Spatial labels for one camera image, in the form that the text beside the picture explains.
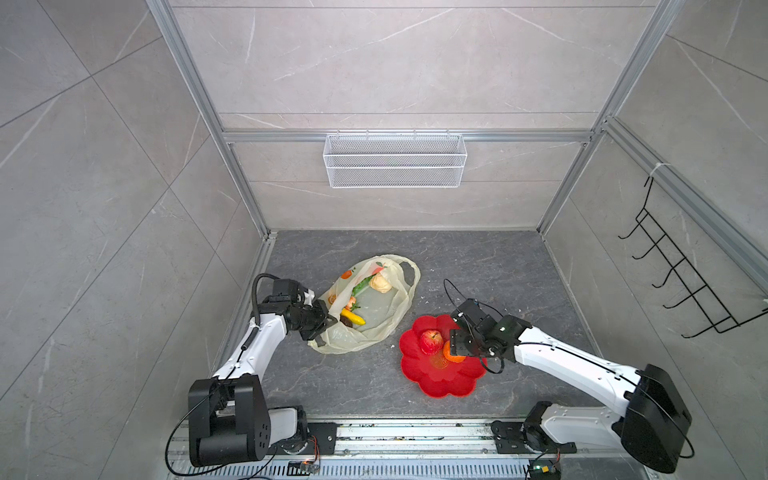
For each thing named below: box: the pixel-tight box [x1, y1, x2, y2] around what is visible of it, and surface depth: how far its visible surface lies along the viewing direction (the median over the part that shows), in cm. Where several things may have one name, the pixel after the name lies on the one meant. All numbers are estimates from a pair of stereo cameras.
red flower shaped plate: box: [400, 315, 487, 398], surface depth 87 cm
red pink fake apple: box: [419, 330, 444, 355], surface depth 87 cm
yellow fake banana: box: [340, 308, 367, 325], surface depth 95 cm
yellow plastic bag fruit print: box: [309, 255, 421, 354], surface depth 95 cm
